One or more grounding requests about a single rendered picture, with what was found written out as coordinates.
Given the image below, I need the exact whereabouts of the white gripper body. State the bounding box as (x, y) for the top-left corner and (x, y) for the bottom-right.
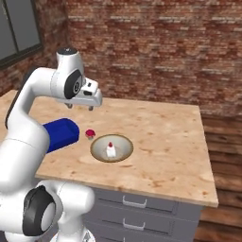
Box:
(55, 87), (104, 108)

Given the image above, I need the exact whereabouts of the red cupcake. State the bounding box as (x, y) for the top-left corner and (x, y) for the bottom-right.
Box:
(84, 129), (96, 140)

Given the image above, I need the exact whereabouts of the blue tray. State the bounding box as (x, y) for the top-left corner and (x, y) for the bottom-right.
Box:
(42, 117), (80, 155)

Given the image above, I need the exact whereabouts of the white cake with red top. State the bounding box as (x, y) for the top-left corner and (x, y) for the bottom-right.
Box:
(106, 141), (117, 159)

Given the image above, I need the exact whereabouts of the dark framed window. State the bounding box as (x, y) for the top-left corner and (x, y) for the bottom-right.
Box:
(0, 0), (44, 69)

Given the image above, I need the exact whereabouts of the white drawer handle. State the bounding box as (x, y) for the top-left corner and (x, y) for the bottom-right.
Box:
(122, 195), (148, 210)
(122, 217), (147, 232)

